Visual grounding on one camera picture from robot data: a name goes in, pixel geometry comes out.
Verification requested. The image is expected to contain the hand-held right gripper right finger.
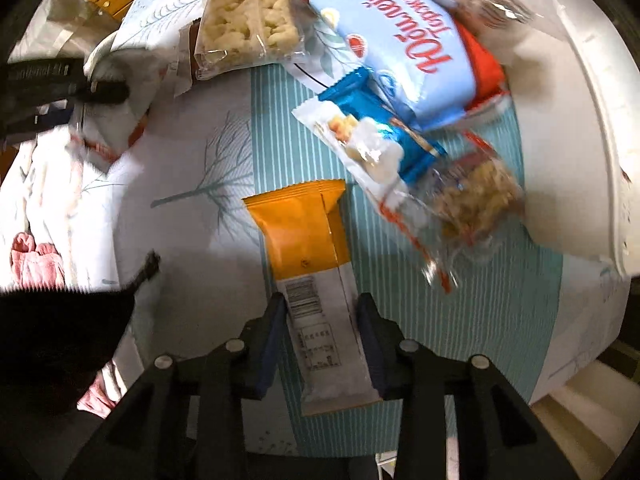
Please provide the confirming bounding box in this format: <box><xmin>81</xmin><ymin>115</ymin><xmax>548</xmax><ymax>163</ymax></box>
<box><xmin>355</xmin><ymin>291</ymin><xmax>581</xmax><ymax>480</ymax></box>

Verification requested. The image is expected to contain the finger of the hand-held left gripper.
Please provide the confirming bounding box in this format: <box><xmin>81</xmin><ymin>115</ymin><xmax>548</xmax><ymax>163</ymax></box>
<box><xmin>75</xmin><ymin>79</ymin><xmax>132</xmax><ymax>104</ymax></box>

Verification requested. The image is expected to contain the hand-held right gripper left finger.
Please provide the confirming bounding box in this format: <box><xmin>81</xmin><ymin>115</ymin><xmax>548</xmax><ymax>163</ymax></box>
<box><xmin>65</xmin><ymin>291</ymin><xmax>290</xmax><ymax>480</ymax></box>

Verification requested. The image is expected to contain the orange white snack bar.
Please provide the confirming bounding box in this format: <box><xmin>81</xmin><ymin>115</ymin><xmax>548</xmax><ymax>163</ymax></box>
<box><xmin>241</xmin><ymin>179</ymin><xmax>386</xmax><ymax>417</ymax></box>

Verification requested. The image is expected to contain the blue white snack packet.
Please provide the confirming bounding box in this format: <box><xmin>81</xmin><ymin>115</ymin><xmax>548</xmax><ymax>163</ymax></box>
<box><xmin>292</xmin><ymin>69</ymin><xmax>448</xmax><ymax>206</ymax></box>

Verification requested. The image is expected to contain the white plastic bin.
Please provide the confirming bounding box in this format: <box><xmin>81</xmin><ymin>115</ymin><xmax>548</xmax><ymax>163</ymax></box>
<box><xmin>495</xmin><ymin>0</ymin><xmax>640</xmax><ymax>281</ymax></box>

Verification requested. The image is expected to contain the floral fleece blanket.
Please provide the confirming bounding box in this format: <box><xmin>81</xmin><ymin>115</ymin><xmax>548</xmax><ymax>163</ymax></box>
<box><xmin>0</xmin><ymin>110</ymin><xmax>151</xmax><ymax>416</ymax></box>

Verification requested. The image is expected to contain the teal white printed tablecloth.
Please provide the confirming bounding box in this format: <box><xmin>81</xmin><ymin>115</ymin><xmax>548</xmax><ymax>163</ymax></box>
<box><xmin>107</xmin><ymin>0</ymin><xmax>631</xmax><ymax>456</ymax></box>

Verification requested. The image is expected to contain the clear puffed rice cake packet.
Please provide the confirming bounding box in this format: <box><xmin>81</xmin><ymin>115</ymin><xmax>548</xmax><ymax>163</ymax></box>
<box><xmin>192</xmin><ymin>0</ymin><xmax>308</xmax><ymax>81</ymax></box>

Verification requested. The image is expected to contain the clear nut brittle packet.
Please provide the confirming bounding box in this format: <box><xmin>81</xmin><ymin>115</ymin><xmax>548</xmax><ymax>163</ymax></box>
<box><xmin>377</xmin><ymin>130</ymin><xmax>526</xmax><ymax>293</ymax></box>

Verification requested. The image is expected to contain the black zip jacket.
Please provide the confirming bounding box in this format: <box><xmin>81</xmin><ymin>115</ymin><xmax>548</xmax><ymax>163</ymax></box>
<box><xmin>0</xmin><ymin>252</ymin><xmax>162</xmax><ymax>413</ymax></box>

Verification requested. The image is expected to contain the light blue biscuit packet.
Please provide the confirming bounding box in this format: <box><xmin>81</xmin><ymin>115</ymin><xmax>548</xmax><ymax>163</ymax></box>
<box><xmin>282</xmin><ymin>0</ymin><xmax>481</xmax><ymax>133</ymax></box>

